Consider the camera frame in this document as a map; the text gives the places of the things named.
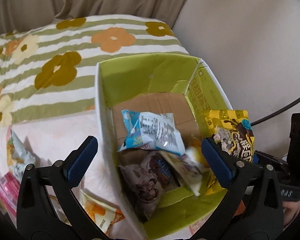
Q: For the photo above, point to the yellow chocolate snack packet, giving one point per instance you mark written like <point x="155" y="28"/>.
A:
<point x="227" y="122"/>

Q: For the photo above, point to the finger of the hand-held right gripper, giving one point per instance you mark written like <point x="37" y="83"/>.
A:
<point x="267" y="158"/>

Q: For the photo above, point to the yellow and white snack packet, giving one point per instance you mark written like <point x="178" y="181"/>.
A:
<point x="187" y="170"/>

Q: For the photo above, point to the blue and white snack packet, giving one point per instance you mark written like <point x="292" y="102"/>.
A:
<point x="152" y="130"/>

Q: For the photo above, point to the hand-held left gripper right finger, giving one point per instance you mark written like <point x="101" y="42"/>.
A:
<point x="216" y="161"/>

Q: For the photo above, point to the silver and orange snack packet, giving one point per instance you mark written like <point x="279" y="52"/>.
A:
<point x="17" y="152"/>

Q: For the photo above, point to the pink snack packet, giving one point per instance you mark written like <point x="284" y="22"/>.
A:
<point x="7" y="190"/>

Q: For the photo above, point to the green cardboard box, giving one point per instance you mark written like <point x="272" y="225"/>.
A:
<point x="140" y="75"/>

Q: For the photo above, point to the orange and white snack packet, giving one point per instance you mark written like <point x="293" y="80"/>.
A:
<point x="100" y="210"/>

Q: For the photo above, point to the floral striped blanket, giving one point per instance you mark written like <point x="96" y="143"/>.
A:
<point x="65" y="65"/>

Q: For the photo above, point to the brown printed snack packet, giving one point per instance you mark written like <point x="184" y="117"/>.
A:
<point x="145" y="182"/>

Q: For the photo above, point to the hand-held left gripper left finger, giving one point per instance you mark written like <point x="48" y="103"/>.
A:
<point x="82" y="160"/>

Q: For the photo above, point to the pink patterned tablecloth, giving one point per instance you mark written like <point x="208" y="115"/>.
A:
<point x="60" y="135"/>

